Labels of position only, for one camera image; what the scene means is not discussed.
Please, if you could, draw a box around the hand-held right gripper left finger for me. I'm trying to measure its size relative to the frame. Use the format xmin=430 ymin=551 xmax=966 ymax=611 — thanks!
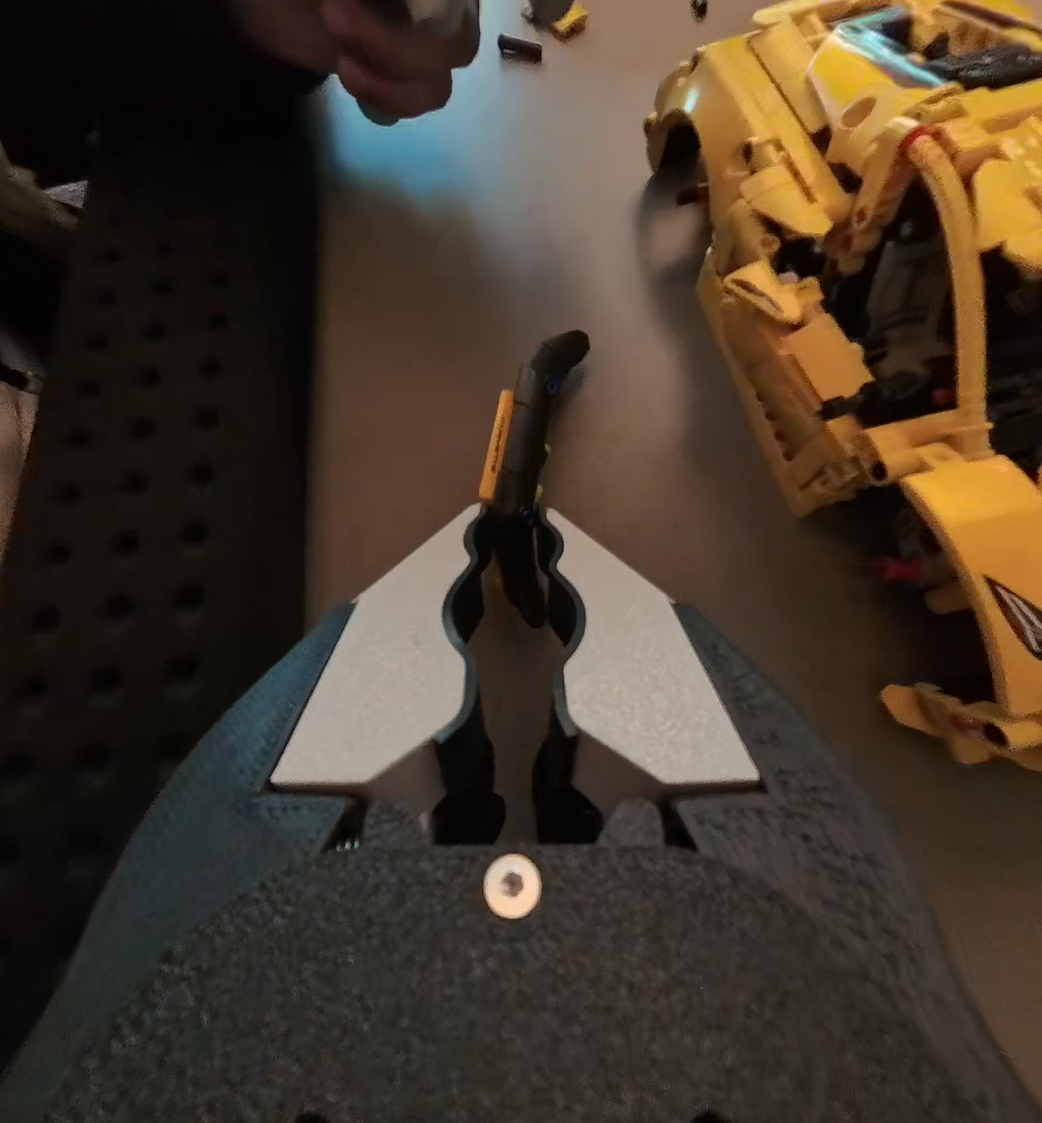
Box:
xmin=271 ymin=506 xmax=498 ymax=845

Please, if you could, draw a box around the yellow toy brick car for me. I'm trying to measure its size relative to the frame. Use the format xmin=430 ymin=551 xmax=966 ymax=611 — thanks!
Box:
xmin=644 ymin=0 xmax=1042 ymax=786

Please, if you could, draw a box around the person's left hand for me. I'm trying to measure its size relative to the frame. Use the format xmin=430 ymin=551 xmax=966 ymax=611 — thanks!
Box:
xmin=323 ymin=0 xmax=484 ymax=126

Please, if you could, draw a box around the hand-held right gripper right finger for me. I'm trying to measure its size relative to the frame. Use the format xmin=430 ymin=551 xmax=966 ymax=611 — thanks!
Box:
xmin=534 ymin=507 xmax=761 ymax=845

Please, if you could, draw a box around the person's left forearm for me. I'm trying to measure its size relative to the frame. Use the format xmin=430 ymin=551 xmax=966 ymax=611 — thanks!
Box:
xmin=179 ymin=0 xmax=347 ymax=98

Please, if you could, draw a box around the grey desk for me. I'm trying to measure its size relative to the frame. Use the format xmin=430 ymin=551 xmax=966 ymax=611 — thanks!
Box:
xmin=306 ymin=0 xmax=1042 ymax=1123

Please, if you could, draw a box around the pile of black yellow bricks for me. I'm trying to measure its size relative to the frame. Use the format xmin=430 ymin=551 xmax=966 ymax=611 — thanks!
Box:
xmin=496 ymin=0 xmax=710 ymax=64

